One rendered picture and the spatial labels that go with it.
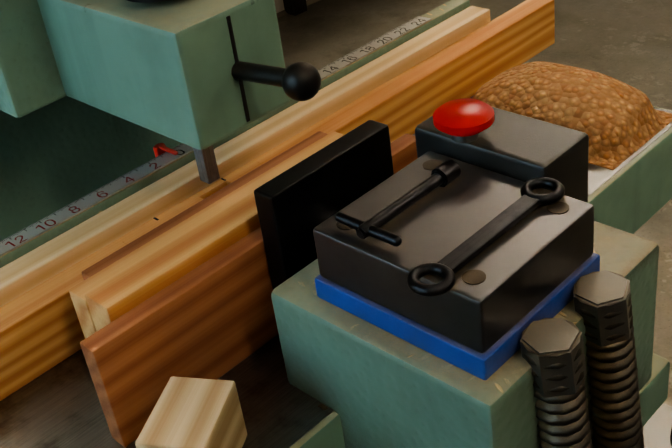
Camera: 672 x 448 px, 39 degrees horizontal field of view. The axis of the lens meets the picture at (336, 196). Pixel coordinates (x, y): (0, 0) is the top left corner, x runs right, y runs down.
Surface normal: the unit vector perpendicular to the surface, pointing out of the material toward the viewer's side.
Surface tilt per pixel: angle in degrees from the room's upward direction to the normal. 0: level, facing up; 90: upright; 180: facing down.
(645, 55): 0
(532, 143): 0
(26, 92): 90
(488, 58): 90
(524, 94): 42
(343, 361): 90
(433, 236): 0
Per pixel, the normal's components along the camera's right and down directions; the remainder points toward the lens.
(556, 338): -0.21, -0.84
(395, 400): -0.69, 0.45
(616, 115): 0.24, -0.57
